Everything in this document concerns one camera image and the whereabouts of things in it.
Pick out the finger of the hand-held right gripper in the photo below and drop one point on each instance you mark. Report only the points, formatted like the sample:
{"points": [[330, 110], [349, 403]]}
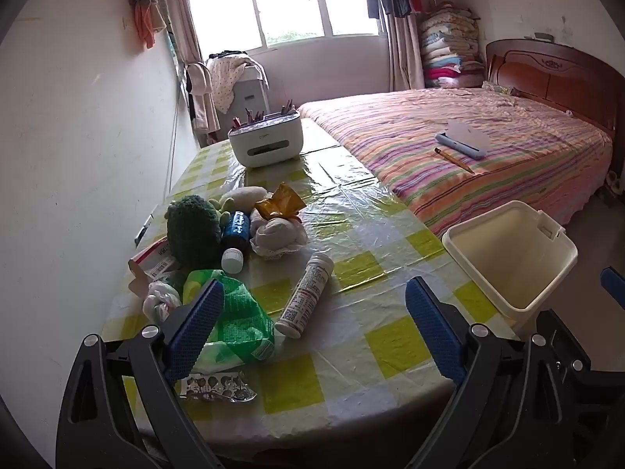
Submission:
{"points": [[614, 281]]}

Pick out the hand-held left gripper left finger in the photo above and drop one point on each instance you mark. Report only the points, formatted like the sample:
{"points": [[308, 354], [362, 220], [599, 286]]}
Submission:
{"points": [[195, 322]]}

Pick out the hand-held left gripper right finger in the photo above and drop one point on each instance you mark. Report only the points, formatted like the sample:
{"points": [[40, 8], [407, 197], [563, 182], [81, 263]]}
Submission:
{"points": [[434, 327]]}

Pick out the red and white medicine box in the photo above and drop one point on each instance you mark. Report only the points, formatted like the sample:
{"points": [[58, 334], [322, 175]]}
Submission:
{"points": [[156, 256]]}

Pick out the cream plastic waste bin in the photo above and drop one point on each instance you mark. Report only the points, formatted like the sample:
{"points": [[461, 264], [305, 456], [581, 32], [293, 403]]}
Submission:
{"points": [[508, 254]]}

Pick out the small knotted white plastic bag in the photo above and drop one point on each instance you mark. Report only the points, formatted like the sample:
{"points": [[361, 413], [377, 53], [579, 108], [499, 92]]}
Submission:
{"points": [[161, 298]]}

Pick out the green plastic bag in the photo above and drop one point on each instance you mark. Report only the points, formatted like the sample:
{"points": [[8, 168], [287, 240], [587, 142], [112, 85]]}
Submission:
{"points": [[241, 317]]}

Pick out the silver blister pack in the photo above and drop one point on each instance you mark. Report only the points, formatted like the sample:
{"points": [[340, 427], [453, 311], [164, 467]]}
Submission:
{"points": [[219, 388]]}

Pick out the green plush broccoli toy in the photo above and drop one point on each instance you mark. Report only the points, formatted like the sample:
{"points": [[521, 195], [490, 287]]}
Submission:
{"points": [[193, 229]]}

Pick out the blue bottle with white cap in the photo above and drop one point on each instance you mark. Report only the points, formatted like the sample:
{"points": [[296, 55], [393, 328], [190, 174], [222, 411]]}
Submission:
{"points": [[236, 234]]}

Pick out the white tablet tube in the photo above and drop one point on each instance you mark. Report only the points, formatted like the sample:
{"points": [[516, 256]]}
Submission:
{"points": [[307, 293]]}

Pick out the cream plush toy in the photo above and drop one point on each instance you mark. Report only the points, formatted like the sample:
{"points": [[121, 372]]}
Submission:
{"points": [[244, 198]]}

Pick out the yellow snack wrapper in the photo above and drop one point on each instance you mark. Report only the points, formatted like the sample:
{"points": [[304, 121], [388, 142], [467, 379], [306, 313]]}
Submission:
{"points": [[281, 200]]}

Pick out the yellow pencil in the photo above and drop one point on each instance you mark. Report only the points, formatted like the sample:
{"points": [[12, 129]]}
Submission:
{"points": [[454, 160]]}

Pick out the light blue notebook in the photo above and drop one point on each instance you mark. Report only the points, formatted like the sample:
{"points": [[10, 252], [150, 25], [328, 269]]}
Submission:
{"points": [[464, 141]]}

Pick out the white desk organizer box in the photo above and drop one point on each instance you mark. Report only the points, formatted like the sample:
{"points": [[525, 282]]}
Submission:
{"points": [[266, 139]]}

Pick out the bed with striped sheet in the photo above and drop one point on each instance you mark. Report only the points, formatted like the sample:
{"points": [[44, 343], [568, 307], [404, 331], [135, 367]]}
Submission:
{"points": [[405, 132]]}

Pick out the bunch of pens in organizer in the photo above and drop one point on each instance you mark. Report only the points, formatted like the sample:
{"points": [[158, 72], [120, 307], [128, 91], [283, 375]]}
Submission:
{"points": [[259, 116]]}

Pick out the wooden headboard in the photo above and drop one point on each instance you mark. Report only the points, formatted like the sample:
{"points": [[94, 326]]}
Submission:
{"points": [[547, 71]]}

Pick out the floral cloth by headboard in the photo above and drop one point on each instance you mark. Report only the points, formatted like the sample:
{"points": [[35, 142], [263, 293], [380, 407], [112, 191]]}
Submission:
{"points": [[497, 88]]}

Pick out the grey white cabinet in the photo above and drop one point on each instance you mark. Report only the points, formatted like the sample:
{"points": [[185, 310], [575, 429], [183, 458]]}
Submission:
{"points": [[251, 93]]}

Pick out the pile of clothes on cabinet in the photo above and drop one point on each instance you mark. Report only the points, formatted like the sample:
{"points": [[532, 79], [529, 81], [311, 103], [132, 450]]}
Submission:
{"points": [[215, 78]]}

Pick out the pink curtain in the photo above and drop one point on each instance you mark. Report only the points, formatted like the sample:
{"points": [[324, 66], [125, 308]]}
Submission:
{"points": [[405, 53]]}

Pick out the stack of folded quilts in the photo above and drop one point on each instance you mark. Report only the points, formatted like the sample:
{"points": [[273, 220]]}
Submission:
{"points": [[449, 44]]}

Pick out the beige curtain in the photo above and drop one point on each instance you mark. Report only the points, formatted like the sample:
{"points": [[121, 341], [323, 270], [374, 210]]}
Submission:
{"points": [[181, 14]]}

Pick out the window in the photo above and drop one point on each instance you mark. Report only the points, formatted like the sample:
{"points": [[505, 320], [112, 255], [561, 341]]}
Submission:
{"points": [[293, 14]]}

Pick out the white wall socket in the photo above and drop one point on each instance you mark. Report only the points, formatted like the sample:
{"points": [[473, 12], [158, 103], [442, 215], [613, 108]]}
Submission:
{"points": [[145, 224]]}

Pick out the orange cloth on wall hook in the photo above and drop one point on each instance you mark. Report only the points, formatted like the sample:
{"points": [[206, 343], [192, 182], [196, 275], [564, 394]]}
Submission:
{"points": [[145, 14]]}

